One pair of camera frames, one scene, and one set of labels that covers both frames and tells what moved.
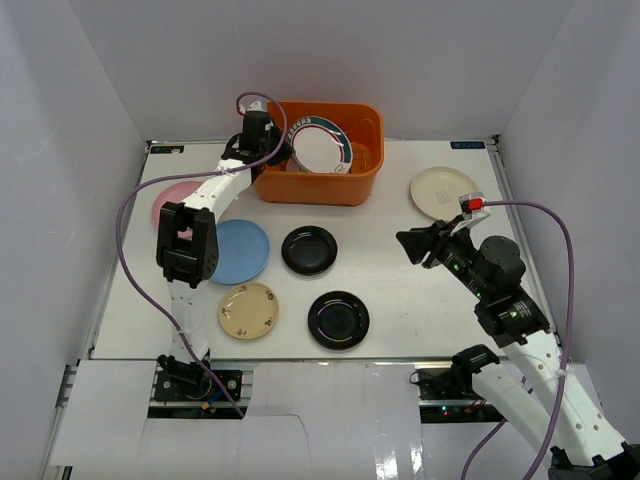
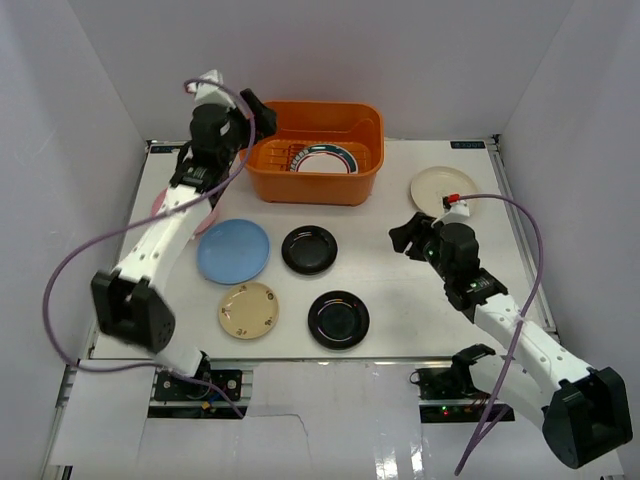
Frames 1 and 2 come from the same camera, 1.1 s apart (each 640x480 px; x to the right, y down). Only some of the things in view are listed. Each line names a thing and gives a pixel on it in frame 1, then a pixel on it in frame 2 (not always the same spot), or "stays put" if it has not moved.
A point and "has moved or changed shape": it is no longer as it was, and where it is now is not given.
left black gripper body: [273, 151] → [248, 114]
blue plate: [244, 250] stays put
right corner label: [468, 145] stays put
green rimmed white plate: [319, 145] has moved or changed shape
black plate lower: [338, 320] stays put
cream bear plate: [436, 191] stays put
